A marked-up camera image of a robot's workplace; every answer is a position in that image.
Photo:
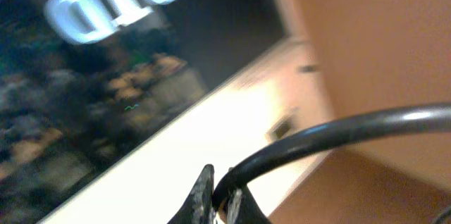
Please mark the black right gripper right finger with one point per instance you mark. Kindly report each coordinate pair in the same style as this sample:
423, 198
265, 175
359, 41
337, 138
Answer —
242, 208

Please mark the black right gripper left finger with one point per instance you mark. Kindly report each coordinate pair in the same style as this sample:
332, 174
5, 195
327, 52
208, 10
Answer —
197, 207

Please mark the dark window pane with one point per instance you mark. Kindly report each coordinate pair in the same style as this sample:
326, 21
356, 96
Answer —
85, 82

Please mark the white wall thermostat panel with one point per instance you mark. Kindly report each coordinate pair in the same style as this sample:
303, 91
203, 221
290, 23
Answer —
285, 126

